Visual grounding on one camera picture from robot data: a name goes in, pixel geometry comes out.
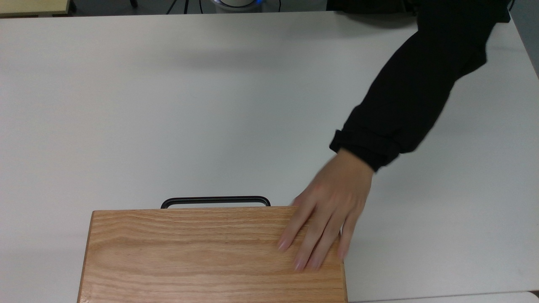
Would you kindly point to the person's bare hand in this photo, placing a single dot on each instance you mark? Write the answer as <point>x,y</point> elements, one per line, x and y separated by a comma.
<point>332,198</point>

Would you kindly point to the light oak wooden cabinet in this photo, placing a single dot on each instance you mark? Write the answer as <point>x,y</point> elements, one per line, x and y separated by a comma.
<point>189,256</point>

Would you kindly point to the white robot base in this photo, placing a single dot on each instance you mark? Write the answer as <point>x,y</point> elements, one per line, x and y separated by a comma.
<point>236,4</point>

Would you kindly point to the forearm in black sleeve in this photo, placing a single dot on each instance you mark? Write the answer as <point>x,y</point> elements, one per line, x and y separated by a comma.
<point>417,80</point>

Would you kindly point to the black tripod legs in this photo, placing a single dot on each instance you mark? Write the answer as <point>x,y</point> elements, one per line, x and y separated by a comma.
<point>185,6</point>

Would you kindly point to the beige side table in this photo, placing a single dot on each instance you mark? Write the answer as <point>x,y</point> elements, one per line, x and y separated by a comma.
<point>31,6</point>

